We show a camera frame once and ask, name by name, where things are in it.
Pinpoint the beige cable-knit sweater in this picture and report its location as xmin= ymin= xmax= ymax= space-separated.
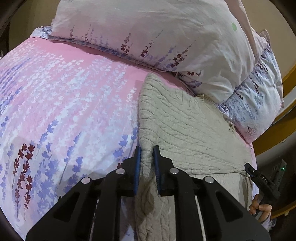
xmin=135 ymin=73 xmax=253 ymax=240

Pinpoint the person's right hand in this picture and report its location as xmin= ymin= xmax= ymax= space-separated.
xmin=249 ymin=194 xmax=272 ymax=223

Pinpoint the pink floral pillow right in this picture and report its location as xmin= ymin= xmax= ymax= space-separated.
xmin=178 ymin=29 xmax=285 ymax=143

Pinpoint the pink floral pillow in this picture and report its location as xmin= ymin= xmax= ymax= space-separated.
xmin=32 ymin=0 xmax=267 ymax=104
xmin=178 ymin=29 xmax=285 ymax=143

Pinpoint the pink lavender bed sheet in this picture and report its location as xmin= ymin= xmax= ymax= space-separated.
xmin=0 ymin=37 xmax=258 ymax=241

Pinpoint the pink floral pillow left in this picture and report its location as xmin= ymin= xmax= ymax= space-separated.
xmin=32 ymin=0 xmax=267 ymax=104

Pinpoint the wooden door frame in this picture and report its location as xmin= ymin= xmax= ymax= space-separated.
xmin=253 ymin=67 xmax=295 ymax=218

